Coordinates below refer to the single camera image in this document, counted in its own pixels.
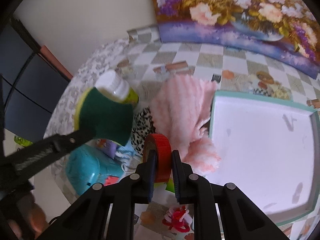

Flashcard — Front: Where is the white pill bottle green label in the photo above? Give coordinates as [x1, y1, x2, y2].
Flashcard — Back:
[94, 69, 139, 107]

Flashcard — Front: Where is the teal plastic toy box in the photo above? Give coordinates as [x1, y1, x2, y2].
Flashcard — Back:
[65, 144, 124, 195]

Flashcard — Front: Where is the green yellow scrub sponge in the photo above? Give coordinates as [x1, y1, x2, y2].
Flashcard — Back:
[74, 87, 133, 146]

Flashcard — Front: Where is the lime green cloth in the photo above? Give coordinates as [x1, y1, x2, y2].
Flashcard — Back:
[154, 178, 175, 193]

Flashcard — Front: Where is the leopard print scrunchie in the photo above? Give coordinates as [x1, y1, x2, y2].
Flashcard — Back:
[131, 107, 156, 155]

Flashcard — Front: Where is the red tape roll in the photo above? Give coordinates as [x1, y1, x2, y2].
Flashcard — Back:
[143, 134, 172, 183]

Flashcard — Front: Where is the red pipe cleaner flower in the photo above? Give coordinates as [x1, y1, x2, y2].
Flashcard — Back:
[162, 205, 193, 233]

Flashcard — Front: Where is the person's left hand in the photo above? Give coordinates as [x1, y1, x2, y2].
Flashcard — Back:
[8, 203, 49, 239]

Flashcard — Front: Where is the purple cartoon packet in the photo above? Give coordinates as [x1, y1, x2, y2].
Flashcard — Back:
[95, 139, 119, 159]

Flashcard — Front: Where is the patterned tablecloth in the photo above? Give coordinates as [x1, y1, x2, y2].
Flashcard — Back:
[44, 28, 319, 239]

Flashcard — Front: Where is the floral painting canvas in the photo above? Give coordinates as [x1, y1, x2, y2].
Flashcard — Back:
[152, 0, 319, 78]

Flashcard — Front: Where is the white tray teal rim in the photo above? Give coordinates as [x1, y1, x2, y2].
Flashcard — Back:
[207, 90, 319, 225]

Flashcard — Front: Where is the pink fluffy towel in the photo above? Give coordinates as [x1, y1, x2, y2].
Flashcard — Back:
[149, 75, 221, 176]

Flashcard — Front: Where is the blue face mask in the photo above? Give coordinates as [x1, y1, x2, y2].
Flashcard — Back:
[115, 140, 142, 173]

